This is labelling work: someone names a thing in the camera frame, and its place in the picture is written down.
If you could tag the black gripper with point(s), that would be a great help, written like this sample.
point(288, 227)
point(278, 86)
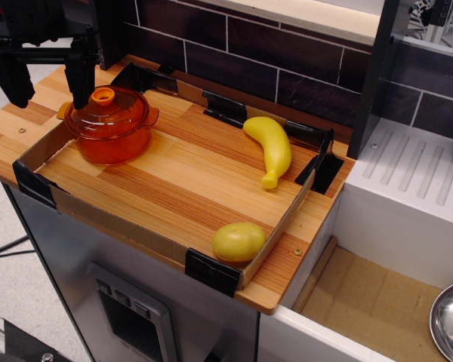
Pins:
point(40, 32)

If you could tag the orange transparent pot lid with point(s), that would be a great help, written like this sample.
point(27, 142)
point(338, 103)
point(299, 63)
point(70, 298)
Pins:
point(111, 112)

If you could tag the orange transparent pot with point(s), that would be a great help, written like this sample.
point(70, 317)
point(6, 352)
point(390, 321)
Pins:
point(115, 151)

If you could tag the yellow toy banana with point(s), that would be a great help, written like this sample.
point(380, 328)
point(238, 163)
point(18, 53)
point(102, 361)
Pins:
point(276, 147)

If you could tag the cardboard fence with black tape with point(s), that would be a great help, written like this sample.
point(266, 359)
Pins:
point(200, 172)

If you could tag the yellow toy potato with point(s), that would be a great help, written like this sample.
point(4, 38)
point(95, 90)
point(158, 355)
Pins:
point(238, 242)

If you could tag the grey toy oven front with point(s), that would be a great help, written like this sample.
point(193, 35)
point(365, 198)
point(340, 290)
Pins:
point(139, 321)

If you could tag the white toy sink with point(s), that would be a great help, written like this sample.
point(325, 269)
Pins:
point(368, 281)

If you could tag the silver metal bowl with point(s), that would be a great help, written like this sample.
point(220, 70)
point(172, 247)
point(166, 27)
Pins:
point(441, 322)

